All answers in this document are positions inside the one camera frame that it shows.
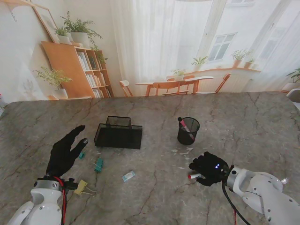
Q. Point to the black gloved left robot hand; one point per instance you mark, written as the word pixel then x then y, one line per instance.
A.
pixel 62 155

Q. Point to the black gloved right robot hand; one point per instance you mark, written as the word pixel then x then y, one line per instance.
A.
pixel 211 168

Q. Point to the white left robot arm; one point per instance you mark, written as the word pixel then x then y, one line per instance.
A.
pixel 44 204

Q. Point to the white marker red cap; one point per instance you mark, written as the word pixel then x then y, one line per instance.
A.
pixel 193 176

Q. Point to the black mesh desk organizer tray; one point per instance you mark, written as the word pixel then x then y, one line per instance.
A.
pixel 117 138

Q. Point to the large teal binder clip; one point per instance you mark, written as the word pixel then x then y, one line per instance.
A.
pixel 99 164

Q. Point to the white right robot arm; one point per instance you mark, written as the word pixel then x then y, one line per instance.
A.
pixel 260 187

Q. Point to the light blue small box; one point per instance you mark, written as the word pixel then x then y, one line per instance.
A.
pixel 128 176

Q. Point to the small teal binder clip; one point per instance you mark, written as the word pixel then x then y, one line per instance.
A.
pixel 82 155

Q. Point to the pink whiteboard marker black cap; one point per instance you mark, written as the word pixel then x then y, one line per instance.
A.
pixel 185 126

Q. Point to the black mesh pen cup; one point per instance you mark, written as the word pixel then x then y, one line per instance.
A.
pixel 185 138

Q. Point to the yellow binder clip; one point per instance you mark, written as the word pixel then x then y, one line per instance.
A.
pixel 80 187

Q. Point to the printed room scene backdrop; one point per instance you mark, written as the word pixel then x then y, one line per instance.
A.
pixel 152 35

